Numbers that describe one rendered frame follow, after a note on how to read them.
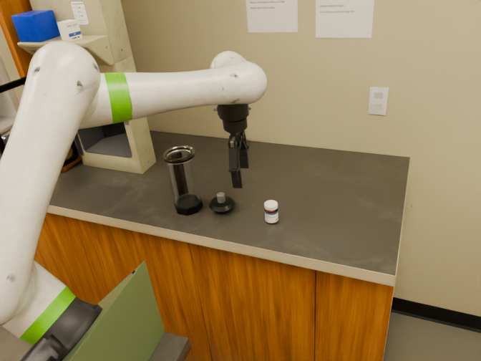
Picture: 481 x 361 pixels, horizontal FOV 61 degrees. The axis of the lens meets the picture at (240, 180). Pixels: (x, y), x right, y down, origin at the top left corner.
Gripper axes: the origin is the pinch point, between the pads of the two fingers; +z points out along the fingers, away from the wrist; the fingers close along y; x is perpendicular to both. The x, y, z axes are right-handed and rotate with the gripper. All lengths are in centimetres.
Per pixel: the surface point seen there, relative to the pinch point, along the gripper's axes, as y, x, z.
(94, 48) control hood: -15, -50, -39
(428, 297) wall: -40, 78, 96
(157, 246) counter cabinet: 8.0, -32.9, 27.5
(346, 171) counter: -28.7, 35.4, 16.3
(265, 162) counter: -35.1, 2.7, 16.0
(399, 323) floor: -35, 66, 111
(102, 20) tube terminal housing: -24, -49, -47
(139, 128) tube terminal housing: -28, -47, -3
